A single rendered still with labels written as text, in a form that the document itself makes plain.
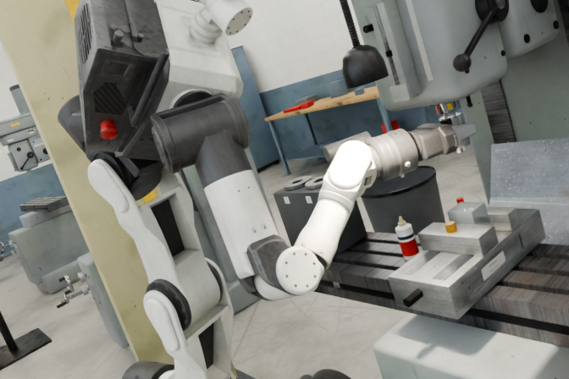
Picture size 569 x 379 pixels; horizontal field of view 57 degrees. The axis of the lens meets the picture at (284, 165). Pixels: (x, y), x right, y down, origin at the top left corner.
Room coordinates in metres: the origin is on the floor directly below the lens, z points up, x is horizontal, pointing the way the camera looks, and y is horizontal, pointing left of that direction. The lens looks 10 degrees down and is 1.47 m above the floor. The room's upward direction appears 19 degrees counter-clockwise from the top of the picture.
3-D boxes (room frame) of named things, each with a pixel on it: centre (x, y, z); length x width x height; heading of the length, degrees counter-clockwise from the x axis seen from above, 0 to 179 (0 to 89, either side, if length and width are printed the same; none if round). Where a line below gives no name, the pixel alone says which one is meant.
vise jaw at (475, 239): (1.02, -0.29, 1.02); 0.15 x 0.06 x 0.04; 35
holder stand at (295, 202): (1.50, -0.05, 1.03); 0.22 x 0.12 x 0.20; 37
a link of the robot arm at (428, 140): (1.02, -0.26, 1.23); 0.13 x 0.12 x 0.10; 11
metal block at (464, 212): (1.05, -0.34, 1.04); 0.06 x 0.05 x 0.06; 35
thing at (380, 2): (0.97, -0.26, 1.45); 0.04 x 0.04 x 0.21; 36
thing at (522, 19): (1.14, -0.51, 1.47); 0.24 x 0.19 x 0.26; 36
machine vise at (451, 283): (1.03, -0.31, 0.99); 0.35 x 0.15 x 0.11; 125
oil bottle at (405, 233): (1.20, -0.23, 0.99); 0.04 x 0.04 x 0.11
